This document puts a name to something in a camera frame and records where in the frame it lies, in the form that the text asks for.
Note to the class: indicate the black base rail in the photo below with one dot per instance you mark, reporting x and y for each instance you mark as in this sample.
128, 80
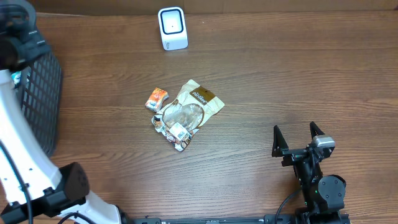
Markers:
266, 219

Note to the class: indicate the teal tissue pack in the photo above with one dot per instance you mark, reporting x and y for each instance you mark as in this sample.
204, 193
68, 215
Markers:
16, 77

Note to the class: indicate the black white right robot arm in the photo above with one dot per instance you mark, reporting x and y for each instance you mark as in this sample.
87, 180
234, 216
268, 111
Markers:
323, 195

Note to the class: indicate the white barcode scanner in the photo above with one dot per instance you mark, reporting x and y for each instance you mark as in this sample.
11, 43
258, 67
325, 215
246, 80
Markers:
173, 29

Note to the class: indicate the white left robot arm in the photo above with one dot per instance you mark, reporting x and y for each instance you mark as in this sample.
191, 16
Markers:
32, 183

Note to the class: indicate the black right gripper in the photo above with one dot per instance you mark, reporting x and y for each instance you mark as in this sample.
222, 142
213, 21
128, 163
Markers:
292, 155

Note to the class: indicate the dark grey mesh basket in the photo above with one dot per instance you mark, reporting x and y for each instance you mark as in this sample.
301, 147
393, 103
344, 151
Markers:
39, 95

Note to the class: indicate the orange tissue pack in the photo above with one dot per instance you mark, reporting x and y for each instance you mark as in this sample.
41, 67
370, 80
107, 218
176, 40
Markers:
156, 99

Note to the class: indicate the beige brown snack pouch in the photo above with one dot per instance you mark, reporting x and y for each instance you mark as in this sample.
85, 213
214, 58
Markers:
181, 119

